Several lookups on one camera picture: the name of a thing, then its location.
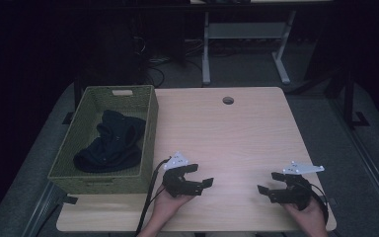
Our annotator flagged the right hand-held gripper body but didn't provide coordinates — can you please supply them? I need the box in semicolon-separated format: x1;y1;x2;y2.
268;160;326;211

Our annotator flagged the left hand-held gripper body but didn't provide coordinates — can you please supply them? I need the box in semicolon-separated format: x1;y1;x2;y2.
162;151;201;198

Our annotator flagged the dark blue knit sweater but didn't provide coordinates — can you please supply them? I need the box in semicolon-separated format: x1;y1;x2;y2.
73;109;147;174

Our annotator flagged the green woven basket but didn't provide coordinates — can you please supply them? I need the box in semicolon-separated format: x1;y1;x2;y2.
47;84;160;196

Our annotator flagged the person's left hand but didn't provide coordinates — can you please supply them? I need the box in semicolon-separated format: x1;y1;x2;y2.
151;185;195;227

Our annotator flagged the person's right hand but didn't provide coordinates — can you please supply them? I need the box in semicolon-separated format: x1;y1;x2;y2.
282;199;328;232

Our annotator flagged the black metal stand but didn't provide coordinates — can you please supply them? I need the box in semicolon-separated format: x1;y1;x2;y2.
341;68;371;129

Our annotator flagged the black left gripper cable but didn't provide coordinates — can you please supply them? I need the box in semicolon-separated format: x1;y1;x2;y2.
134;157;173;236

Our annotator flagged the metal floor rail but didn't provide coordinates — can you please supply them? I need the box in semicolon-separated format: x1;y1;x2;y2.
329;97;379;228
21;181;63;237

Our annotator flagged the tangle of black floor cables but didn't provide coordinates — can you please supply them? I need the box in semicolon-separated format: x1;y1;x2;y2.
142;36;205;88

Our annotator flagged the white metal desk frame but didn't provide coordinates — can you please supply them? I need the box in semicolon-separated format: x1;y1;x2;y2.
200;9;298;86

